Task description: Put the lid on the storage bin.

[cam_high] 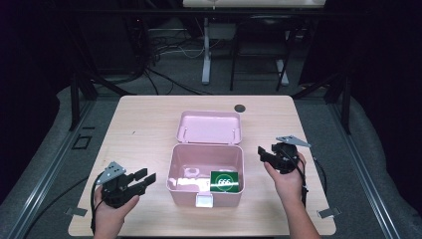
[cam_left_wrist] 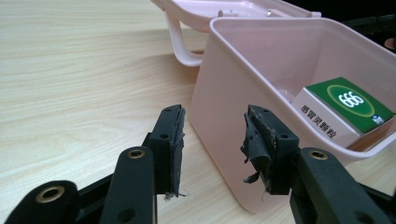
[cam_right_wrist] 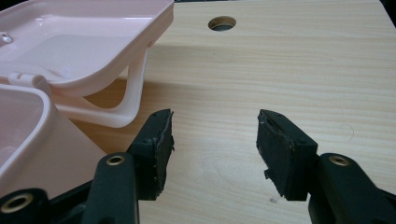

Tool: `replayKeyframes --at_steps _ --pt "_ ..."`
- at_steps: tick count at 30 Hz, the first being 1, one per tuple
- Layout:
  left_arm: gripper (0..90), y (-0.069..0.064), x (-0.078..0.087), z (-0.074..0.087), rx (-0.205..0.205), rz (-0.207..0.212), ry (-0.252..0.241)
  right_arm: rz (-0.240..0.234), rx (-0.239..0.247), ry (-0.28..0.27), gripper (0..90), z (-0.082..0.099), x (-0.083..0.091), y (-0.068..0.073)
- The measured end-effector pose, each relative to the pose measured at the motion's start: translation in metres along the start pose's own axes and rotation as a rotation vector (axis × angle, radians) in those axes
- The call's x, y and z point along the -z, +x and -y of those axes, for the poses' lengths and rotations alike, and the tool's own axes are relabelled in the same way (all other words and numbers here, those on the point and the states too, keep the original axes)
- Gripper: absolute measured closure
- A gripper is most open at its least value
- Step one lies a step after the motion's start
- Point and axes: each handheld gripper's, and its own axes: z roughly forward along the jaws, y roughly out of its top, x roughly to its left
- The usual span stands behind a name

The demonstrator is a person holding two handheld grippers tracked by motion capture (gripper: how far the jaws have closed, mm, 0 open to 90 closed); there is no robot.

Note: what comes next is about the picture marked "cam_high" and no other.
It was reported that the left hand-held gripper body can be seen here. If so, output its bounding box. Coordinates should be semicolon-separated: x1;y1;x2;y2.
96;160;147;210

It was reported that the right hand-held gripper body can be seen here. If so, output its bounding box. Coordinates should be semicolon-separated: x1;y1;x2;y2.
271;134;313;175

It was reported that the pink storage box with lid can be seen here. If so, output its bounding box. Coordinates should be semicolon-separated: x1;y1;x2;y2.
165;110;246;209

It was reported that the person's left hand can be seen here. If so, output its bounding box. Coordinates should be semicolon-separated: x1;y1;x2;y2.
93;184;140;233

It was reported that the person's right hand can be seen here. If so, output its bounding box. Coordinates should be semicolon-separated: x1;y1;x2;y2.
264;151;308;204

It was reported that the metal table clamp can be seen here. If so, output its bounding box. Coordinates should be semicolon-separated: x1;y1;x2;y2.
316;207;342;219
64;206;89;218

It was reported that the green packet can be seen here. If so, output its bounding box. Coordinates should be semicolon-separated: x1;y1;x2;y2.
209;170;241;193

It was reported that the black chair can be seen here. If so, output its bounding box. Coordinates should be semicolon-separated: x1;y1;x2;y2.
229;13;297;93

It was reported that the white desk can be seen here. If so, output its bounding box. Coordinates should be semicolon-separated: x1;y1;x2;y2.
182;0;328;87

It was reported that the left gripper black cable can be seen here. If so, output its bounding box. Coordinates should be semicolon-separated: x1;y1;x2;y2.
23;171;105;239

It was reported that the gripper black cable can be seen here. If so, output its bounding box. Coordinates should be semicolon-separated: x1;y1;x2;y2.
23;171;105;239
280;147;328;209

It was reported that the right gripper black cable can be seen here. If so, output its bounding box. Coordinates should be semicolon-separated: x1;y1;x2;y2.
280;147;328;209

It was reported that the aluminium floor rail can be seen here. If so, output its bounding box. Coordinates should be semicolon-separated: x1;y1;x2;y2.
5;99;98;239
327;99;403;239

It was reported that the black frame post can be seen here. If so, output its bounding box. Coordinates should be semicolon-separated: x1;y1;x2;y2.
340;73;352;135
68;71;82;131

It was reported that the bundle of floor cables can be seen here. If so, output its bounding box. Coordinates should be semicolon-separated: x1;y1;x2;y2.
132;23;217;98

